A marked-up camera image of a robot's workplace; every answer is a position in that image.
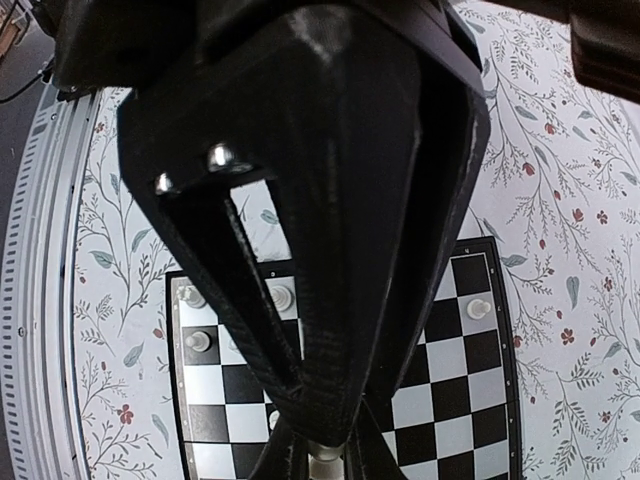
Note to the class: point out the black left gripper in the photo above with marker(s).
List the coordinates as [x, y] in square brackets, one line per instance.
[210, 80]

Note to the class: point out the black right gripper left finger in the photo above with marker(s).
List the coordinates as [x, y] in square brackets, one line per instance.
[285, 457]

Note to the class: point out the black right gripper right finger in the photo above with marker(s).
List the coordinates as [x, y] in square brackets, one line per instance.
[367, 455]

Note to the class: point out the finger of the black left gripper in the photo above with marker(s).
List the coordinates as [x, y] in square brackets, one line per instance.
[360, 300]
[201, 227]

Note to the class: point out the white pawn piece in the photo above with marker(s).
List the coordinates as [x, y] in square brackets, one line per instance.
[191, 296]

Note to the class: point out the black and white chess board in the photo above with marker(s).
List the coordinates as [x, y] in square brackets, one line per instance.
[455, 415]

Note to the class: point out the white bishop piece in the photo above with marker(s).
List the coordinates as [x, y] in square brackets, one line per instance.
[325, 463]

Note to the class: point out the white pawn at edge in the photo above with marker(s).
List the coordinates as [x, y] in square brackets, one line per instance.
[198, 341]

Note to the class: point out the floral patterned table mat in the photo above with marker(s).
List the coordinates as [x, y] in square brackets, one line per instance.
[558, 190]

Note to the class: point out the front aluminium rail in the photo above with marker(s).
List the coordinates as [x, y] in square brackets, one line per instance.
[39, 385]

